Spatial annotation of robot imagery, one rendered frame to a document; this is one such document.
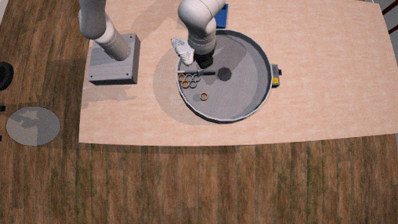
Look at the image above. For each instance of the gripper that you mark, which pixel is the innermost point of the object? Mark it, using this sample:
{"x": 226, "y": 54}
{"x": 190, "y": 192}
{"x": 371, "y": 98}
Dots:
{"x": 188, "y": 53}

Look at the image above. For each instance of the blue plastic crate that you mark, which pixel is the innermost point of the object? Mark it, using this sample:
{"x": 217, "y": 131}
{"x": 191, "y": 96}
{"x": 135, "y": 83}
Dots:
{"x": 221, "y": 17}

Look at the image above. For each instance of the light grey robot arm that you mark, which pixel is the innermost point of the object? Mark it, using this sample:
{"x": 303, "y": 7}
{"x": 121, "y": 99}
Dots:
{"x": 197, "y": 15}

